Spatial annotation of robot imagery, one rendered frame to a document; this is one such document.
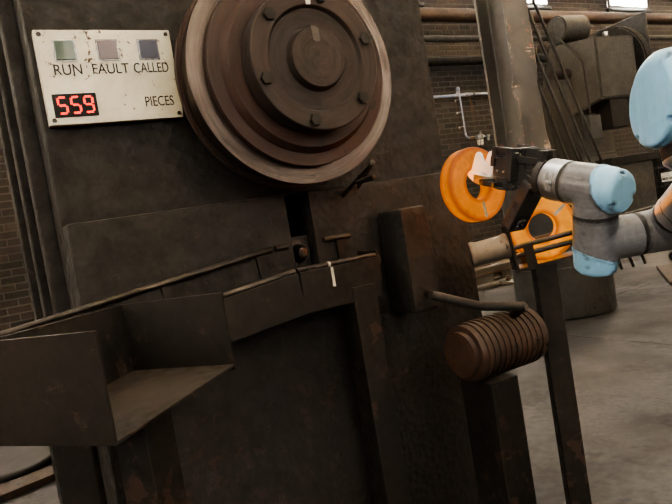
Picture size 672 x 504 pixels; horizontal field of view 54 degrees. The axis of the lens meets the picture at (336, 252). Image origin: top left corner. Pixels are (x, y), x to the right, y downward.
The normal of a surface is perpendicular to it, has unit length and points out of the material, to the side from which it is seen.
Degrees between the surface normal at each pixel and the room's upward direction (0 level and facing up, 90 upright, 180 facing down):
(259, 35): 90
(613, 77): 92
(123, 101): 90
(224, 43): 76
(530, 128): 90
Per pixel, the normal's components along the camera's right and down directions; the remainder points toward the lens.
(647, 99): -1.00, 0.04
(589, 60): -0.90, 0.17
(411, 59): 0.50, -0.04
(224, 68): -0.54, 0.11
